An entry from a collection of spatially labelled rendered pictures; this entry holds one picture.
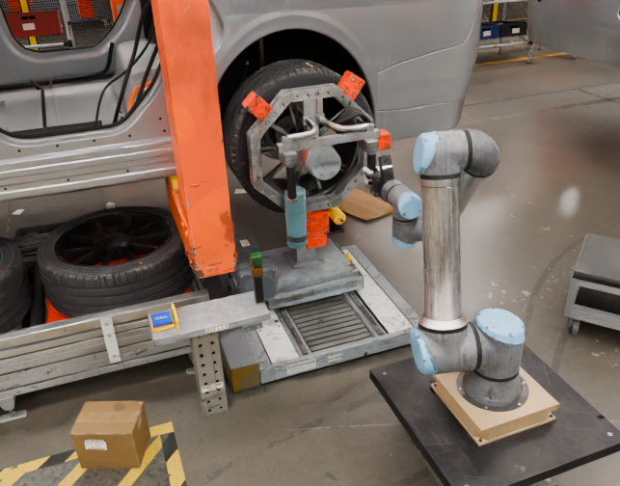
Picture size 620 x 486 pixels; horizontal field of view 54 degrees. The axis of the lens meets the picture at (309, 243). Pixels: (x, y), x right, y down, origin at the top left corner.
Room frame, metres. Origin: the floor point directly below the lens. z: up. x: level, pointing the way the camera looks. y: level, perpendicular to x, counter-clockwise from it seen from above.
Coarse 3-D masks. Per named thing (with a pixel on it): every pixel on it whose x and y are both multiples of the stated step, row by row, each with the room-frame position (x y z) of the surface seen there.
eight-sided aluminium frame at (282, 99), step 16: (288, 96) 2.38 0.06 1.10; (304, 96) 2.40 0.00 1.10; (320, 96) 2.42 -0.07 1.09; (336, 96) 2.44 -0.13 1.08; (272, 112) 2.36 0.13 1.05; (256, 128) 2.34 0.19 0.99; (256, 144) 2.33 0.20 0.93; (256, 160) 2.33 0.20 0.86; (256, 176) 2.35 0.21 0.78; (352, 176) 2.48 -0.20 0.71; (272, 192) 2.35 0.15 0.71; (336, 192) 2.49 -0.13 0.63; (320, 208) 2.42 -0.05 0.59
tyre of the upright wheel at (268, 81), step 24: (264, 72) 2.59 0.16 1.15; (288, 72) 2.48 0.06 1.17; (312, 72) 2.50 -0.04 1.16; (336, 72) 2.60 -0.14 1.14; (240, 96) 2.53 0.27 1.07; (264, 96) 2.43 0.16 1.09; (360, 96) 2.57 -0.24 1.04; (240, 120) 2.40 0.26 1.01; (240, 144) 2.40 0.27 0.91; (240, 168) 2.39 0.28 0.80
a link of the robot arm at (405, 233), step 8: (392, 216) 2.00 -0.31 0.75; (392, 224) 1.99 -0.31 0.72; (400, 224) 1.96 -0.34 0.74; (408, 224) 1.95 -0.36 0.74; (416, 224) 1.98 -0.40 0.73; (392, 232) 1.99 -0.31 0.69; (400, 232) 1.96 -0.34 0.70; (408, 232) 1.95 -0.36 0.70; (416, 232) 1.96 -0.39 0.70; (392, 240) 1.99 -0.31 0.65; (400, 240) 1.96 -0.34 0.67; (408, 240) 1.96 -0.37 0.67; (416, 240) 1.97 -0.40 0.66
